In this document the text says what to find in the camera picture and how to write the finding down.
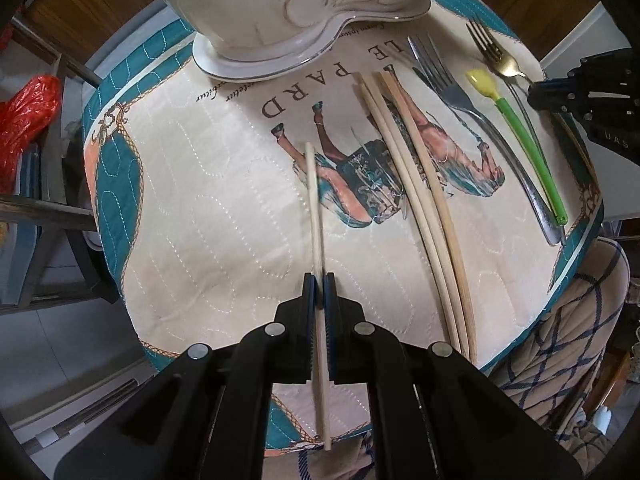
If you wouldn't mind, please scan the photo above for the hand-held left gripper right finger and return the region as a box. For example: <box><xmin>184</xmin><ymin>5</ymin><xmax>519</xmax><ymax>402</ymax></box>
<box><xmin>322</xmin><ymin>272</ymin><xmax>583</xmax><ymax>480</ymax></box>

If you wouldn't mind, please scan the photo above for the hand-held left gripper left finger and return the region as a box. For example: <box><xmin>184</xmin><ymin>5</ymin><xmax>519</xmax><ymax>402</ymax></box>
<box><xmin>54</xmin><ymin>272</ymin><xmax>321</xmax><ymax>480</ymax></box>

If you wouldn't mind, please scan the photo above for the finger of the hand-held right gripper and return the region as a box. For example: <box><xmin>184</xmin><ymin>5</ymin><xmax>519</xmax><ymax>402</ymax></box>
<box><xmin>529</xmin><ymin>93</ymin><xmax>603</xmax><ymax>131</ymax></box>
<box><xmin>528</xmin><ymin>56</ymin><xmax>640</xmax><ymax>95</ymax></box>

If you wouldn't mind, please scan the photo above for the green spoon with yellow bowl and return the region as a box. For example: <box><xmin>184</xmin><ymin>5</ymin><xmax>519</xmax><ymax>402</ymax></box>
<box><xmin>465</xmin><ymin>68</ymin><xmax>570</xmax><ymax>226</ymax></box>

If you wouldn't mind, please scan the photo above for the gold metal fork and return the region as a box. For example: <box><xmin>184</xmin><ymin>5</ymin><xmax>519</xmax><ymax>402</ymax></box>
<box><xmin>466</xmin><ymin>16</ymin><xmax>538</xmax><ymax>86</ymax></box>

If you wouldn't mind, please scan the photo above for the silver metal fork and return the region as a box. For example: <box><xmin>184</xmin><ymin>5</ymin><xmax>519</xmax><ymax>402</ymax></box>
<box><xmin>406</xmin><ymin>32</ymin><xmax>563</xmax><ymax>247</ymax></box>

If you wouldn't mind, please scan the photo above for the beige wooden chopstick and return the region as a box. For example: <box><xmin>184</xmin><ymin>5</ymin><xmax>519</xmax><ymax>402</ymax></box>
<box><xmin>304</xmin><ymin>141</ymin><xmax>335</xmax><ymax>452</ymax></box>
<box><xmin>353</xmin><ymin>72</ymin><xmax>463</xmax><ymax>353</ymax></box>
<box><xmin>367</xmin><ymin>74</ymin><xmax>471</xmax><ymax>358</ymax></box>
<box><xmin>381</xmin><ymin>71</ymin><xmax>477</xmax><ymax>365</ymax></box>

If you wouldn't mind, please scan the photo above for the floral ceramic utensil holder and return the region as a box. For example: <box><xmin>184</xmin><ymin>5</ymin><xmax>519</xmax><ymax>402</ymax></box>
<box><xmin>139</xmin><ymin>0</ymin><xmax>441</xmax><ymax>82</ymax></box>

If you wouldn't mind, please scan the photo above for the printed quilted table mat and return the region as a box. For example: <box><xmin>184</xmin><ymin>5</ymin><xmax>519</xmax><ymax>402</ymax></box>
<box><xmin>82</xmin><ymin>0</ymin><xmax>606</xmax><ymax>458</ymax></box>

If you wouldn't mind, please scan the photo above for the metal shelf rack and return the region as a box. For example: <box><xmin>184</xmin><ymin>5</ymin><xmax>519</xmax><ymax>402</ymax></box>
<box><xmin>0</xmin><ymin>10</ymin><xmax>121</xmax><ymax>306</ymax></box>

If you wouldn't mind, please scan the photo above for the red plastic bag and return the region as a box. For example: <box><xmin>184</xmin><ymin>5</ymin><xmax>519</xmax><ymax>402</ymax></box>
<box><xmin>0</xmin><ymin>74</ymin><xmax>63</xmax><ymax>196</ymax></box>

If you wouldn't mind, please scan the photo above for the wooden kitchen cabinet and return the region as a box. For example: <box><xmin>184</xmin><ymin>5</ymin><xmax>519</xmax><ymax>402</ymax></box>
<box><xmin>22</xmin><ymin>0</ymin><xmax>606</xmax><ymax>68</ymax></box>

